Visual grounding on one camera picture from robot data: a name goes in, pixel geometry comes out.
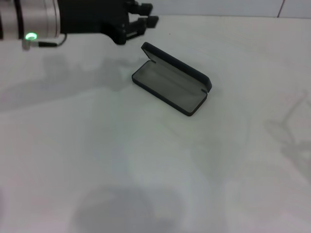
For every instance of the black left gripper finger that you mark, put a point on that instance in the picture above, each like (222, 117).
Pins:
(145, 8)
(151, 21)

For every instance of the black glasses case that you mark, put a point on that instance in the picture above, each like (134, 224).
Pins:
(170, 92)

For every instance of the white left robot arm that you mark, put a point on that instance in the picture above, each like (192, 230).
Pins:
(29, 17)

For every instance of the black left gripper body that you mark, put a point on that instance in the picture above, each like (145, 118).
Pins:
(92, 17)

